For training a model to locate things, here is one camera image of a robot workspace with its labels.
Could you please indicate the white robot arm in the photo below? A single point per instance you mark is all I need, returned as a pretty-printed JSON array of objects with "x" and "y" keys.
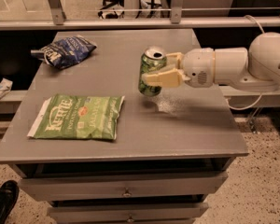
[{"x": 256, "y": 68}]

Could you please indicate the upper grey drawer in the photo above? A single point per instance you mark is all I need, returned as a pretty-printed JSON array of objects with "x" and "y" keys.
[{"x": 122, "y": 186}]

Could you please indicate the green soda can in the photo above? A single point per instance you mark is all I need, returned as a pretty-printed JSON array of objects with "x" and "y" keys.
[{"x": 153, "y": 59}]

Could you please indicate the metal window railing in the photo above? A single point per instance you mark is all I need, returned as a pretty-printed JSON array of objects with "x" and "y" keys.
[{"x": 134, "y": 14}]

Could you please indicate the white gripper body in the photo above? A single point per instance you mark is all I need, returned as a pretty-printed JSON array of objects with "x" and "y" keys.
[{"x": 197, "y": 65}]

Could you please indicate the grey drawer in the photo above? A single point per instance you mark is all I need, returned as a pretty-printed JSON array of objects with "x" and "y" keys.
[
  {"x": 122, "y": 186},
  {"x": 128, "y": 213}
]

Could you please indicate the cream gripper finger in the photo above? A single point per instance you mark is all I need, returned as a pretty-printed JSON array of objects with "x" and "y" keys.
[
  {"x": 175, "y": 59},
  {"x": 166, "y": 79}
]

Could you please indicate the lower grey drawer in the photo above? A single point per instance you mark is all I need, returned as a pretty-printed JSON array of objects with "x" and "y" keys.
[{"x": 128, "y": 213}]

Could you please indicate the blue chip bag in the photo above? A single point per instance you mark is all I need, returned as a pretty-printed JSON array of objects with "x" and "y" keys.
[{"x": 65, "y": 52}]

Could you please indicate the black shoe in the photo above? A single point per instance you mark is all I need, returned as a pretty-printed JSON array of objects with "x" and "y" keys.
[{"x": 9, "y": 193}]

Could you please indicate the black office chair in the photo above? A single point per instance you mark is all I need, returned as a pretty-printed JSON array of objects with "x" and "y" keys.
[{"x": 106, "y": 13}]

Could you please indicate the green jalapeno chip bag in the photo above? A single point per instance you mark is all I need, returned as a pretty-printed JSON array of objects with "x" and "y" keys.
[{"x": 77, "y": 117}]

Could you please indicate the grey drawer cabinet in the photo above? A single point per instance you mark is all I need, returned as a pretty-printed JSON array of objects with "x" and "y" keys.
[{"x": 182, "y": 130}]

